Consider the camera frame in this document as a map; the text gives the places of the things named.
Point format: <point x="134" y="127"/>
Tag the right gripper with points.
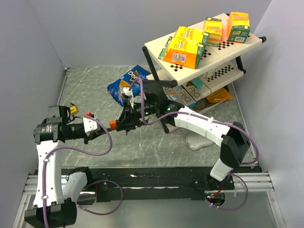
<point x="126" y="122"/>

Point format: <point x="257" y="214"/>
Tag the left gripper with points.
<point x="93" y="134"/>

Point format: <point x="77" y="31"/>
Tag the orange padlock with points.
<point x="112" y="125"/>

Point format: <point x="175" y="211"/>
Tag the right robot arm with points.
<point x="144" y="98"/>

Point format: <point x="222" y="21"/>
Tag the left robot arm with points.
<point x="54" y="205"/>

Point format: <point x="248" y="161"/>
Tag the blue Doritos chip bag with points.
<point x="125" y="81"/>

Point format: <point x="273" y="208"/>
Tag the teal box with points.
<point x="197" y="82"/>

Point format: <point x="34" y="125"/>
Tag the front orange yellow carton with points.
<point x="182" y="52"/>

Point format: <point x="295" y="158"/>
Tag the orange flat packet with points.
<point x="219" y="96"/>

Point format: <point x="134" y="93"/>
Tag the rear yellow carton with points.
<point x="192" y="34"/>

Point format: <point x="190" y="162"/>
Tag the small yellow green carton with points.
<point x="213" y="26"/>

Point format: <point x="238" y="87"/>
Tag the tall orange green carton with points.
<point x="238" y="27"/>

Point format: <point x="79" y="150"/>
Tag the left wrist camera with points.
<point x="90" y="126"/>

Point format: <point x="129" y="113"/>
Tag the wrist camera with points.
<point x="90" y="126"/>
<point x="125" y="93"/>

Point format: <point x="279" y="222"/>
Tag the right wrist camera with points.
<point x="125" y="93"/>

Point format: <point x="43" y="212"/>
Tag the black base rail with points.
<point x="150" y="183"/>

